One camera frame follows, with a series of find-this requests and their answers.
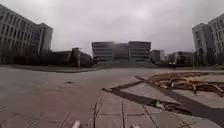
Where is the brown broken paving rubble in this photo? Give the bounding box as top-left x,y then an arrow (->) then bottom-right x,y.
146,71 -> 224,98

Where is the group of people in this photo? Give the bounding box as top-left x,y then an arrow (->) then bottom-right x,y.
168,60 -> 177,71

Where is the low grey building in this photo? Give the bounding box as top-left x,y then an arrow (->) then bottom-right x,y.
166,50 -> 195,66

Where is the low building with dark trees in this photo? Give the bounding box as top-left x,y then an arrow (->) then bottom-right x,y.
51,47 -> 95,68

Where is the tall pale building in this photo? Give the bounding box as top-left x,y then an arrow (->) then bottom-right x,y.
191,12 -> 224,66

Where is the small grey building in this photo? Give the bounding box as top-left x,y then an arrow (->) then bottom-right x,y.
149,49 -> 166,64

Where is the grey paved plaza ground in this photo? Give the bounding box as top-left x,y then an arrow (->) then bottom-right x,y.
0,65 -> 224,128

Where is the row of dark trees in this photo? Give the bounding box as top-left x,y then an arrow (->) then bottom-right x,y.
0,46 -> 94,68

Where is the tall grey building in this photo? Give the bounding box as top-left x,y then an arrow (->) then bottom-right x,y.
0,3 -> 54,65

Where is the wide grey central building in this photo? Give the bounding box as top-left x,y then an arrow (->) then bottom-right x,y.
91,40 -> 152,64

